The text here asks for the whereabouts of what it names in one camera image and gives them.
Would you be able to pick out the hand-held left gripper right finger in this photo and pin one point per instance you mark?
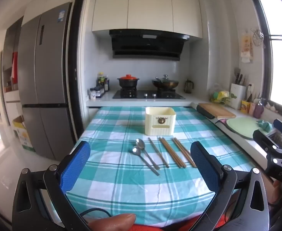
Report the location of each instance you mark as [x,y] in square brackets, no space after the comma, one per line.
[203,166]

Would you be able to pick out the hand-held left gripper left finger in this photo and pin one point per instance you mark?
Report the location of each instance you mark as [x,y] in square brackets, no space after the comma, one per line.
[76,166]

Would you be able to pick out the brown wooden chopstick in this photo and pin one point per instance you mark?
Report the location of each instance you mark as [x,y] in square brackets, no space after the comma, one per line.
[186,152]
[181,152]
[169,152]
[175,152]

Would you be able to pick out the pair wooden chopsticks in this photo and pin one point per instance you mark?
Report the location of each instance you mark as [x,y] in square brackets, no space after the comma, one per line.
[171,152]
[184,152]

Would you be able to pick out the dark slim chopstick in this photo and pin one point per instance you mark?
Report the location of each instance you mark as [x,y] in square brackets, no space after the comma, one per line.
[159,152]
[156,152]

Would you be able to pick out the cream ribbed utensil box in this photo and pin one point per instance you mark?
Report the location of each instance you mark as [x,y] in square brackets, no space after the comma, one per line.
[160,122]

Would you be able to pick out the metal spoon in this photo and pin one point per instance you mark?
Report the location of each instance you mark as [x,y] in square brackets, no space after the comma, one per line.
[136,150]
[140,143]

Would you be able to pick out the person's right hand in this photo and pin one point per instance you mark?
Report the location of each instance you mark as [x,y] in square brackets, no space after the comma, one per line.
[281,193]

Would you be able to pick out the person's left hand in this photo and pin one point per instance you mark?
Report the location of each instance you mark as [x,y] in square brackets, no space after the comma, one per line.
[114,222]

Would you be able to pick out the teal cloth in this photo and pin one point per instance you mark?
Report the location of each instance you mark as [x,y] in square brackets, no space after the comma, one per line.
[264,125]

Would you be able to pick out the green round mat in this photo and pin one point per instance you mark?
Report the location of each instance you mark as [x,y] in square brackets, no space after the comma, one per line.
[243,127]

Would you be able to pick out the garlic bulbs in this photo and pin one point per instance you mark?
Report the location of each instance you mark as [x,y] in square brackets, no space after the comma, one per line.
[270,107]

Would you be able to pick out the purple soap dispenser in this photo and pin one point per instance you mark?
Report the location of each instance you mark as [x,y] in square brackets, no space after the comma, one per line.
[258,109]

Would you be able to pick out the pink cup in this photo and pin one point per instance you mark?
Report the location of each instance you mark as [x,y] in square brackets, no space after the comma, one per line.
[252,108]

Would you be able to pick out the yellow packet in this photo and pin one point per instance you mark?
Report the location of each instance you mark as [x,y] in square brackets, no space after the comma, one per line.
[245,106]

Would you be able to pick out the white knife block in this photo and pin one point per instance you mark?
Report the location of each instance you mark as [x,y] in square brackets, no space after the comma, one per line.
[237,97]

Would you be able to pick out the wooden cutting board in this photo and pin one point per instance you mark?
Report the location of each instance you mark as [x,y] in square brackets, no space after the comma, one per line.
[218,110]

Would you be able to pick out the teal checked tablecloth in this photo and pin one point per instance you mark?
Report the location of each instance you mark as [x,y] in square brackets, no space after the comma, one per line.
[121,192]

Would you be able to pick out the black oblong board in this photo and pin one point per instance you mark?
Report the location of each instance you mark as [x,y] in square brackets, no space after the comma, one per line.
[204,112]

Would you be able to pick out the yellow green plastic bag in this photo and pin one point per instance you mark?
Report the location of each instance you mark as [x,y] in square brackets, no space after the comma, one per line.
[220,96]

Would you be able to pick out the orange clothing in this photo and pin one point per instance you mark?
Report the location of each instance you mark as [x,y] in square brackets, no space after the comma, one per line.
[179,225]

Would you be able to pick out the yellow cardboard box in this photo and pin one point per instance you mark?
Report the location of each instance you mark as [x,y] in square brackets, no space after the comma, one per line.
[22,132]

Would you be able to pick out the spice jars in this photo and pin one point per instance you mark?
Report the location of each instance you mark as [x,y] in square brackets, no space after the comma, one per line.
[96,93]

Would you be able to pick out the glass french press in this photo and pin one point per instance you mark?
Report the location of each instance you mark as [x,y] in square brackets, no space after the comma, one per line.
[189,86]

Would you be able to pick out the condiment bottles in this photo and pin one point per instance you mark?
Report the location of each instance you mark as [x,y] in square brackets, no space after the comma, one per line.
[103,81]

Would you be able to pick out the black gas stove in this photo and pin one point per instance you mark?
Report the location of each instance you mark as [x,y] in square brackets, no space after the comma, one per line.
[148,95]

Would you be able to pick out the dark wok with glass lid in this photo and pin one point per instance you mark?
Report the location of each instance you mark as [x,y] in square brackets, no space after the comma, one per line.
[165,83]

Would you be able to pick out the black pot with orange lid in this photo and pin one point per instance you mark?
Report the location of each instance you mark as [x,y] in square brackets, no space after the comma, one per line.
[128,81]

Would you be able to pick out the grey refrigerator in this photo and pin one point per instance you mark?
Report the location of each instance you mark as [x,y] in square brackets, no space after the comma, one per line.
[47,65]

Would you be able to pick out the red cloth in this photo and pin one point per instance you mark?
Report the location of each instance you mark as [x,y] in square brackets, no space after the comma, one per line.
[14,67]

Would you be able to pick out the tall shelf cabinet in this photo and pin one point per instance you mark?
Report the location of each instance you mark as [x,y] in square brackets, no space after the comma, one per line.
[10,60]

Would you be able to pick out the black range hood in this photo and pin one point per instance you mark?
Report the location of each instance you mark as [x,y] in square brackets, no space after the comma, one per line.
[145,45]

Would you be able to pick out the dark window frame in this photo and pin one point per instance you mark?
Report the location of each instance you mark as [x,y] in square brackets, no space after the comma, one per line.
[263,53]

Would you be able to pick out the black door frame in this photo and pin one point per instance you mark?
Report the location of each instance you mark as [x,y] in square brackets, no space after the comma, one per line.
[77,53]

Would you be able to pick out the white wall cabinet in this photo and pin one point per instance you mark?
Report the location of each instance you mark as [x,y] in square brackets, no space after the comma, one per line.
[145,4]

